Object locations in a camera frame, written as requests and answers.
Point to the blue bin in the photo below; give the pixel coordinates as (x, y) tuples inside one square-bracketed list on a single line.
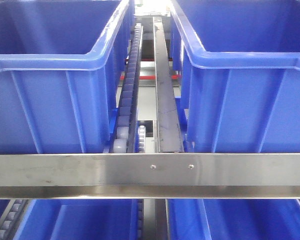
[(80, 219), (60, 65), (240, 64), (234, 219)]

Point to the roller conveyor track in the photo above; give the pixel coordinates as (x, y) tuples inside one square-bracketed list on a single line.
[(124, 125)]

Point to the blue bin upper right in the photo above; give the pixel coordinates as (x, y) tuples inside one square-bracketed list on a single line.
[(240, 64)]

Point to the blue bin upper left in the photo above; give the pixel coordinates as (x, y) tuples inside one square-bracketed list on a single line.
[(60, 65)]

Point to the blue bin right lower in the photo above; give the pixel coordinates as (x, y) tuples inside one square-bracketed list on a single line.
[(234, 219)]

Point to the metal divider rail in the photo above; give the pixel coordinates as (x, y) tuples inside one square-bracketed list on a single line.
[(168, 125)]

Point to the stainless steel shelf frame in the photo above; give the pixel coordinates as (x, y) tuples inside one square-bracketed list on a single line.
[(150, 175)]

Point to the blue bin left lower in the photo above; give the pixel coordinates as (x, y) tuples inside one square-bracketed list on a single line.
[(80, 219)]

